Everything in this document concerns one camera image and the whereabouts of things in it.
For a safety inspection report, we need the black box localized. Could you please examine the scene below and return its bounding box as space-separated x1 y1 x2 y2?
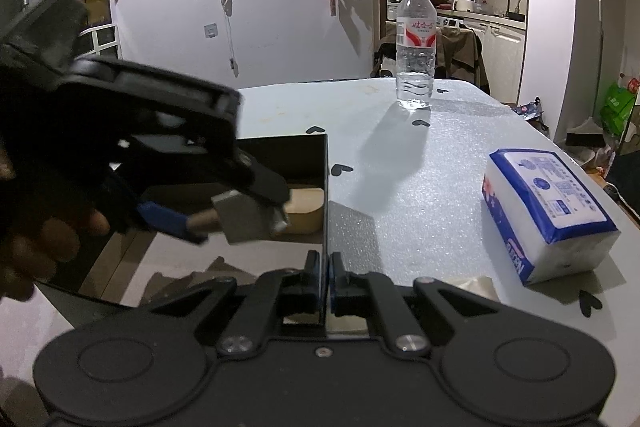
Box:
35 133 332 339

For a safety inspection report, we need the glass fish tank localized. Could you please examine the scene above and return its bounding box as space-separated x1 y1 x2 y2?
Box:
70 0 112 28

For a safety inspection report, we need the crumpled beige paper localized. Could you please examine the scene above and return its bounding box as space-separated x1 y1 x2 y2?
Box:
440 274 498 303

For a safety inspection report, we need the blue white tissue pack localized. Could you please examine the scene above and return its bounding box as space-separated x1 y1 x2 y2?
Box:
481 148 621 285

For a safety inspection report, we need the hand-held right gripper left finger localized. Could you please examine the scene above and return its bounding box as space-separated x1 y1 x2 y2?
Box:
142 251 322 354

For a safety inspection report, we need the broom with dustpan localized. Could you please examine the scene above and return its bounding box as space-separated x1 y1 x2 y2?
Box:
565 0 608 148

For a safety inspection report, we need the green shopping bag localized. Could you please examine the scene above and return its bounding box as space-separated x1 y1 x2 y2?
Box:
600 79 638 132

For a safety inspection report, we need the blue patterned bag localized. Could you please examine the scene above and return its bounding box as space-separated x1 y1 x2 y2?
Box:
512 99 551 132

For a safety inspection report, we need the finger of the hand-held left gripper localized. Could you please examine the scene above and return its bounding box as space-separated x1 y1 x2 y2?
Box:
107 199 208 244
215 149 292 210

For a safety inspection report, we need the rounded wooden block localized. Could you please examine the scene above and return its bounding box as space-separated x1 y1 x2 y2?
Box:
284 188 325 235

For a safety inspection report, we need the white drawer cabinet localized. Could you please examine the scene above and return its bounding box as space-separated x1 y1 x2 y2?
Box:
77 24 121 60

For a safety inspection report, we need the white heart print table cover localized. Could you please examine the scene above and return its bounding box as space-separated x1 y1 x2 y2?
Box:
0 78 640 408

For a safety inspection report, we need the person's left hand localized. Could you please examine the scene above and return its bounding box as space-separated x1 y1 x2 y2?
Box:
0 149 111 303

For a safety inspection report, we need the grey block with wooden handle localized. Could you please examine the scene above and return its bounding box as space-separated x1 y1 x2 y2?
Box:
187 189 292 246

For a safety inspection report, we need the clear plastic water bottle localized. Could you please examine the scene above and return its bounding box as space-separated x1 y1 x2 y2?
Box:
396 0 437 108

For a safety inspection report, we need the white kitchen base cabinet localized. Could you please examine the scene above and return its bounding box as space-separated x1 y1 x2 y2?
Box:
437 9 528 105

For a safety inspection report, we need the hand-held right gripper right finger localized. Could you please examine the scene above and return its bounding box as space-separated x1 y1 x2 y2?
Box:
327 252 501 354

